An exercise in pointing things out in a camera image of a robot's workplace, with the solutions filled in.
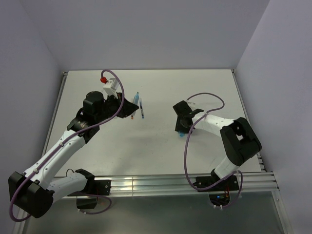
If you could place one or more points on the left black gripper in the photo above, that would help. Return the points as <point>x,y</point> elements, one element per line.
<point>128,108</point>

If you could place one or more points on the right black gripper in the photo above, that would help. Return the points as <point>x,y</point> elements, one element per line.
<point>179,127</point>

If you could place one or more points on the blue highlighter pen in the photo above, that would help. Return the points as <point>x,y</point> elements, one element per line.
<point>136,99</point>

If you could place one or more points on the blue thin pen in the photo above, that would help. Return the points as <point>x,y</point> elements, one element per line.
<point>141,108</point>

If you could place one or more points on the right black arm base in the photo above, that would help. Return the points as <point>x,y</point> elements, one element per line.
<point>229,184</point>

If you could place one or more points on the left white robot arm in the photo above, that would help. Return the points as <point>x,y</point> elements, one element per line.
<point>34,190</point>

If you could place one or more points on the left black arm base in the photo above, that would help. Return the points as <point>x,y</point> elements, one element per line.
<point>100,188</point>

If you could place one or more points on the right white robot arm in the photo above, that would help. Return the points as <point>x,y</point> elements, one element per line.
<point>239,139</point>

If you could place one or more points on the aluminium rail frame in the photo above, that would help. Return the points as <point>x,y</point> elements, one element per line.
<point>163,185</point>

